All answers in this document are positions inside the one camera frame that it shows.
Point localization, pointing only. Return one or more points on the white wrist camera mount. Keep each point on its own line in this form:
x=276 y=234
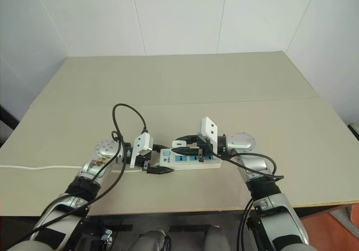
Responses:
x=141 y=144
x=209 y=128

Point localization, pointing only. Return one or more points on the white power strip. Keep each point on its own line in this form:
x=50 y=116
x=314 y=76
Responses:
x=190 y=164

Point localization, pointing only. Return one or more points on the black frame under table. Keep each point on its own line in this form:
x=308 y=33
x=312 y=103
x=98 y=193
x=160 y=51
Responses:
x=185 y=228

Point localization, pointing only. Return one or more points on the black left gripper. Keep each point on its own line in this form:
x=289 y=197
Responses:
x=146 y=161

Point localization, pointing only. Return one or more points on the grey rounded shape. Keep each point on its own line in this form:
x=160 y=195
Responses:
x=151 y=241

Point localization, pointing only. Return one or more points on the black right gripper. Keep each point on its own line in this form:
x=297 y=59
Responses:
x=204 y=151

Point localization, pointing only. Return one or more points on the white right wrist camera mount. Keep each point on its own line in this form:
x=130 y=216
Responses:
x=209 y=128

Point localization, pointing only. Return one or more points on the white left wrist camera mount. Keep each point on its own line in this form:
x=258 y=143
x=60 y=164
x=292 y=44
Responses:
x=141 y=144

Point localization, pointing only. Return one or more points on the white charger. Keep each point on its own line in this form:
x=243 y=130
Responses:
x=179 y=143

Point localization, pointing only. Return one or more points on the silver metal clamp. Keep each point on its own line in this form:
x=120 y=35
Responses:
x=106 y=234

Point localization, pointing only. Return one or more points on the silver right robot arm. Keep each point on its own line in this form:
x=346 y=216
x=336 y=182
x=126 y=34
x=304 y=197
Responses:
x=244 y=141

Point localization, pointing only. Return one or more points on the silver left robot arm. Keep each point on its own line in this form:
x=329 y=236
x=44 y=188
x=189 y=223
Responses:
x=104 y=150

